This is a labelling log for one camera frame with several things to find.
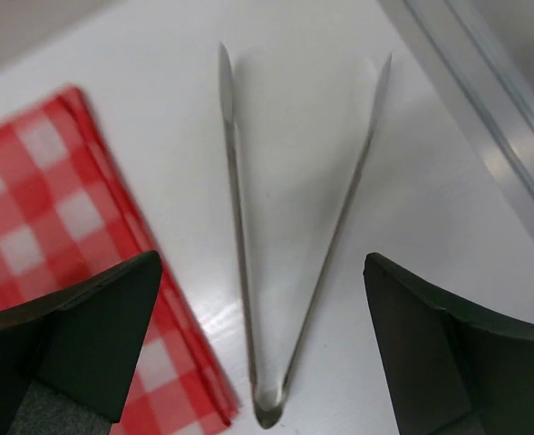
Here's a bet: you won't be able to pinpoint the aluminium rail right side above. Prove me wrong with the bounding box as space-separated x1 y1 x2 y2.
381 1 534 240

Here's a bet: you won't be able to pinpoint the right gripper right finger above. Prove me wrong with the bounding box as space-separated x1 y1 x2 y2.
364 253 534 434

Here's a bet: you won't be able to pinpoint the red checkered cloth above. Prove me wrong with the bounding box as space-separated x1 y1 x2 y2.
0 87 238 434

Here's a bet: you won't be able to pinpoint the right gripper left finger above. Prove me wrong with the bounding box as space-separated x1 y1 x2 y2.
0 250 162 434

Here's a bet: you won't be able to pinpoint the metal tongs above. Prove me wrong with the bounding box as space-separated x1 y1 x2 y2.
217 43 393 430

